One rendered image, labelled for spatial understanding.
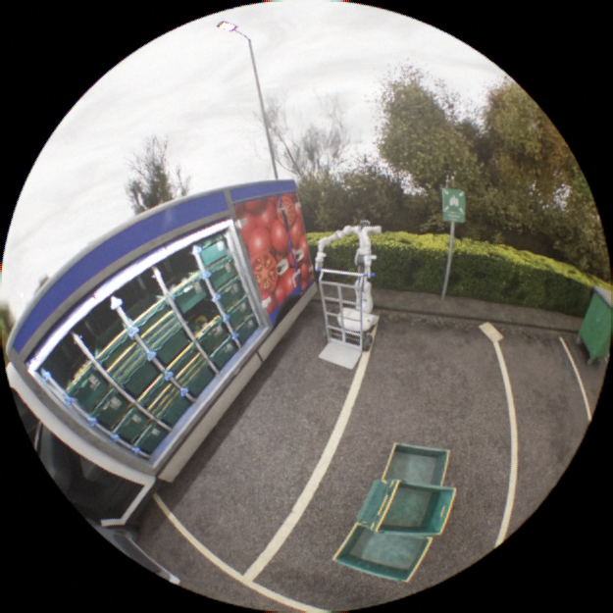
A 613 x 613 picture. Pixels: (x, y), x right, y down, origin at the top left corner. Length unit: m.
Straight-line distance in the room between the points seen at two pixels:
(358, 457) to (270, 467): 0.94
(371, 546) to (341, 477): 0.84
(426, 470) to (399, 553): 0.93
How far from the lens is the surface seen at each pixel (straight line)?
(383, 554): 1.99
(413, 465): 2.25
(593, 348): 5.54
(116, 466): 2.32
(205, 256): 2.03
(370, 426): 2.28
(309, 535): 2.25
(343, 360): 2.75
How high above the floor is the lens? 2.15
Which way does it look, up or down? 33 degrees down
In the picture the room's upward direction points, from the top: 13 degrees counter-clockwise
